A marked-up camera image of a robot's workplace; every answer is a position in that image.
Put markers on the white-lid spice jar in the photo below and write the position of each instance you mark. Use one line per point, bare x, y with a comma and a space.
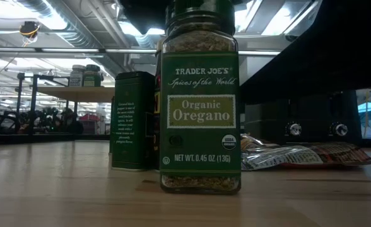
76, 77

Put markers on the black four-slot toaster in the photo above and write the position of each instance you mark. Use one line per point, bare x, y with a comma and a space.
302, 126

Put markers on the blue glowing screen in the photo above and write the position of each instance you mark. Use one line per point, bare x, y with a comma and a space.
368, 108

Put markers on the yellow-lid dark spice jar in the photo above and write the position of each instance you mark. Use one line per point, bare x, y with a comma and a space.
157, 110

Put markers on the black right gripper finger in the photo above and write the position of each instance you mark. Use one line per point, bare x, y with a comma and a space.
141, 12

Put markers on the long overhead light bar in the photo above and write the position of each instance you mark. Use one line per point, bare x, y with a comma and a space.
62, 50

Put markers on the red tool cart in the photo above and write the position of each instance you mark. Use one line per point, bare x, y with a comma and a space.
89, 121

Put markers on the background robot rig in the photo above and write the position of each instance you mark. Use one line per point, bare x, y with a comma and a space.
46, 121

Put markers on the black spice tin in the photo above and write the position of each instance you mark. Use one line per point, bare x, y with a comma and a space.
132, 119

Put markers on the wooden shelf with black frame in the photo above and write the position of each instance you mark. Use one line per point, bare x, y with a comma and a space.
72, 94

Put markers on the small brown foil packet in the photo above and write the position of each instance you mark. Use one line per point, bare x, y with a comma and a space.
251, 142

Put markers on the green-lid oregano spice jar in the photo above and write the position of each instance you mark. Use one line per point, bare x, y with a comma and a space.
199, 110

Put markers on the green-lid herb spice jar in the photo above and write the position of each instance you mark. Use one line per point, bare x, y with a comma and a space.
92, 77

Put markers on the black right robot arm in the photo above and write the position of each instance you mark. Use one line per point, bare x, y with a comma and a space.
315, 47

